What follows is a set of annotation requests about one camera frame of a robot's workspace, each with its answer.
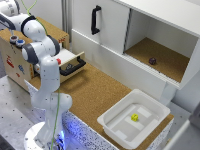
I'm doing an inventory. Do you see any red button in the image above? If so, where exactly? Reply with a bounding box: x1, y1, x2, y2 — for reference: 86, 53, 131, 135
9, 35, 19, 45

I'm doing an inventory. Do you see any purple block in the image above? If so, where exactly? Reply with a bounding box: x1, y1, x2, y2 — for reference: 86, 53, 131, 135
148, 57, 158, 66

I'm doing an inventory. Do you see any yellow block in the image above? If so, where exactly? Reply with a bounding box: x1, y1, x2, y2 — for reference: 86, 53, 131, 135
130, 113, 140, 123

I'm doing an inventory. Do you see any white cabinet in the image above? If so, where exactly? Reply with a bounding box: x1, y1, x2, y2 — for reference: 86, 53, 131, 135
70, 0, 200, 108

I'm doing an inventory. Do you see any blue button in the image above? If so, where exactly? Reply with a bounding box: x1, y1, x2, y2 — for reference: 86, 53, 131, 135
16, 38, 26, 48

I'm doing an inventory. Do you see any black drawer handle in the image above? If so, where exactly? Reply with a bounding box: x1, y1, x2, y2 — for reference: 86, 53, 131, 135
59, 55, 87, 77

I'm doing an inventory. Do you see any wooden drawer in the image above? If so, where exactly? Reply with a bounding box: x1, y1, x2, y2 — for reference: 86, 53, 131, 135
57, 49, 87, 85

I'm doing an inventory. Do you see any white plastic box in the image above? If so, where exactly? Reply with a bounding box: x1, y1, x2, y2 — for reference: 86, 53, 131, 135
96, 88, 172, 150

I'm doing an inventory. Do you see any green cable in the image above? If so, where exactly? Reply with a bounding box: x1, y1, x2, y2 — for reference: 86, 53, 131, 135
19, 0, 63, 150

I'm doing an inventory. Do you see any white sliding door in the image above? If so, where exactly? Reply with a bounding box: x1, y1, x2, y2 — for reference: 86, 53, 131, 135
72, 0, 131, 55

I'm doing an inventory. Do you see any wooden drawer box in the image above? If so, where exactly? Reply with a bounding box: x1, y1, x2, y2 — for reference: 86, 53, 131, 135
0, 17, 71, 93

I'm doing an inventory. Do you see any black door handle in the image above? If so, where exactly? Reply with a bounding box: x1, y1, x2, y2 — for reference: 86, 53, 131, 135
90, 4, 103, 36

